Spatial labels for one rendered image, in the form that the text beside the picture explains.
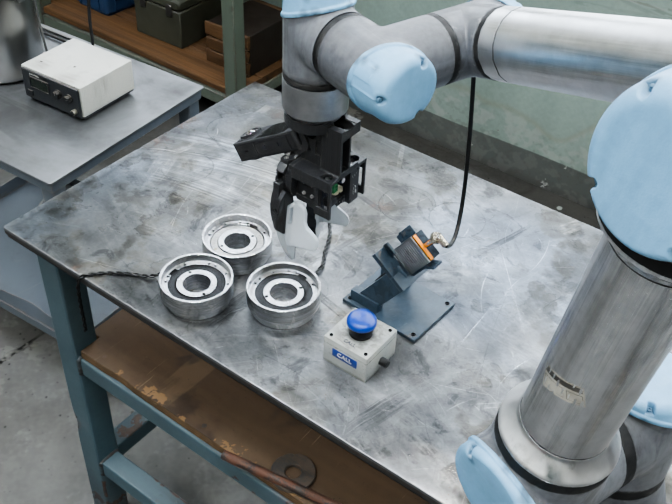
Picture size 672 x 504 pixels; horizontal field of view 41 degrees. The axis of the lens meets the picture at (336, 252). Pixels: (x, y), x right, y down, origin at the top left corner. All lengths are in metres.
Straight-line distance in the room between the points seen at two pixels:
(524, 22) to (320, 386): 0.55
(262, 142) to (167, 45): 2.12
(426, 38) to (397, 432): 0.50
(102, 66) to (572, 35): 1.31
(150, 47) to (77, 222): 1.75
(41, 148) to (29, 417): 0.70
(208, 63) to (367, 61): 2.20
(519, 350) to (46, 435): 1.29
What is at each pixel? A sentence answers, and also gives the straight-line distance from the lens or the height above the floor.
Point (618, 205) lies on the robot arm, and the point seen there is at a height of 1.35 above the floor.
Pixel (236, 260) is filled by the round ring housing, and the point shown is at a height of 0.84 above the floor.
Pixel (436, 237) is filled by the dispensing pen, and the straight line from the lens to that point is 1.19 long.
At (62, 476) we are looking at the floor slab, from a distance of 2.16.
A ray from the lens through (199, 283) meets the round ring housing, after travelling 1.33.
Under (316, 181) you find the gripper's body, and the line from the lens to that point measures 1.03.
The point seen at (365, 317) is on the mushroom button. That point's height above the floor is 0.87.
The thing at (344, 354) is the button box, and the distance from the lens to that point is 1.19.
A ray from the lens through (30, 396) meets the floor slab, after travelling 2.33.
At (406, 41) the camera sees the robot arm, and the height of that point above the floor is 1.29.
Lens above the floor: 1.70
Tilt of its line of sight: 40 degrees down
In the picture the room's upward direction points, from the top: 3 degrees clockwise
